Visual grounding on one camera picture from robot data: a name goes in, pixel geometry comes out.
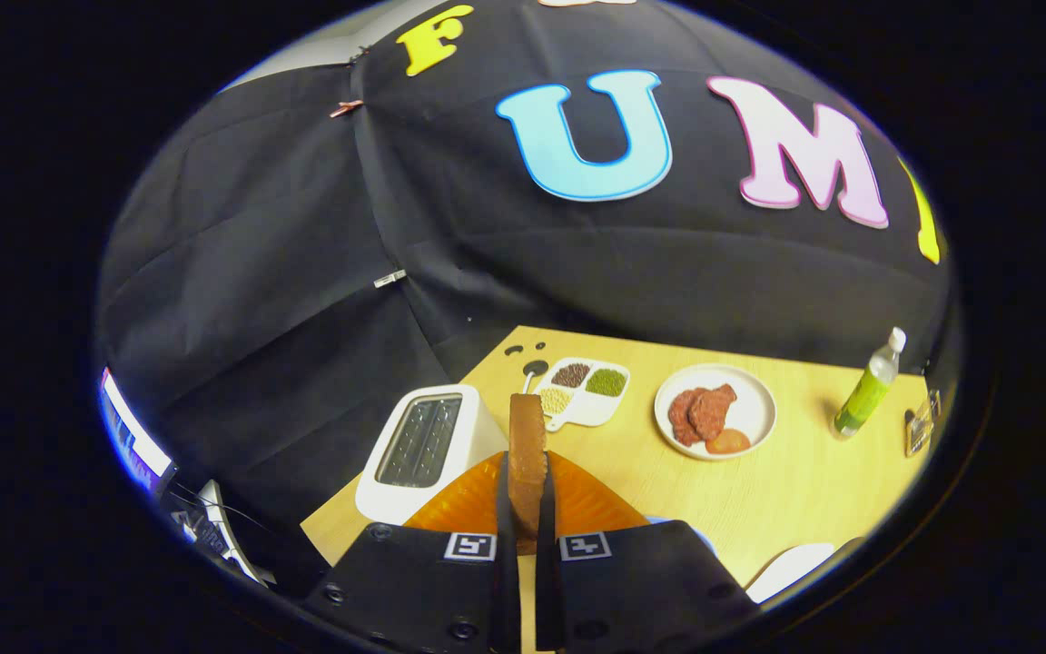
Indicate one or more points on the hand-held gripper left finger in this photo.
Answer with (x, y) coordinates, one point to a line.
(505, 581)

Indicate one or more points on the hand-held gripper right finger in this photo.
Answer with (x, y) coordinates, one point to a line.
(548, 590)

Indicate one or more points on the toasted bread slice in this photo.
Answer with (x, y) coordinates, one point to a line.
(527, 454)

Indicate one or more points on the white toaster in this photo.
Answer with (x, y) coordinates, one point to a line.
(378, 495)

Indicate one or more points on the white divided tray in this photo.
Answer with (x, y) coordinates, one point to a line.
(591, 413)

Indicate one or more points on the yellow soybeans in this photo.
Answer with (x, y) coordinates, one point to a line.
(556, 401)

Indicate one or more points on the green mung beans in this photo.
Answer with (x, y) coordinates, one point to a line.
(606, 382)

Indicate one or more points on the brown meat patty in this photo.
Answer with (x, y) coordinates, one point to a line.
(712, 411)
(679, 418)

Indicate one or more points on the dark brown beans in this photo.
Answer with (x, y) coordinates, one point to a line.
(570, 374)

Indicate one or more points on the red tomato slice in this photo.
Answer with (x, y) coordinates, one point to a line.
(728, 441)

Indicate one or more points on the small white oval plate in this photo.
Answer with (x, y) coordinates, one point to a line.
(791, 568)

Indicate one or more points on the round white plate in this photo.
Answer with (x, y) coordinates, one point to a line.
(754, 409)

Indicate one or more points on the white curved object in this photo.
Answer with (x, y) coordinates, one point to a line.
(225, 531)

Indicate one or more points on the white clip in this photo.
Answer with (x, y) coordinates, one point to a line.
(389, 278)

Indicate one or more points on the black backdrop cloth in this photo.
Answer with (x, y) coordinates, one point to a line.
(305, 272)

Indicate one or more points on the green label water bottle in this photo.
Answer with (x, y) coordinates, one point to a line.
(863, 395)

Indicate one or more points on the lit computer screen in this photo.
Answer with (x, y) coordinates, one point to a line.
(134, 440)

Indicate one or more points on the pink clip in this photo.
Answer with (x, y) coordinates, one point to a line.
(347, 108)

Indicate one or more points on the black clip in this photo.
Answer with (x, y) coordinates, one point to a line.
(359, 55)

